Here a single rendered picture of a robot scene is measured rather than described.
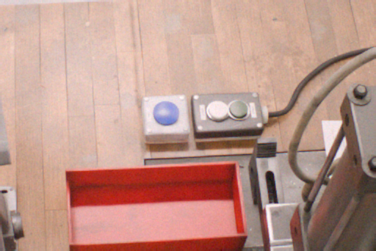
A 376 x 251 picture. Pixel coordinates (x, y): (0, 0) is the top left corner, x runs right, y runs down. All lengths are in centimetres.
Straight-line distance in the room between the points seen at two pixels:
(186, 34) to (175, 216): 33
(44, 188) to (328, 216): 61
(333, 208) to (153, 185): 56
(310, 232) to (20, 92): 66
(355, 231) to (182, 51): 71
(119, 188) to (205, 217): 13
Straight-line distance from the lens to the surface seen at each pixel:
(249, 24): 163
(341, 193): 91
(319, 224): 98
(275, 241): 113
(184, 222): 143
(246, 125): 149
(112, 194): 144
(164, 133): 147
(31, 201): 144
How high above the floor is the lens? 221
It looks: 59 degrees down
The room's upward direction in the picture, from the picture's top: 5 degrees clockwise
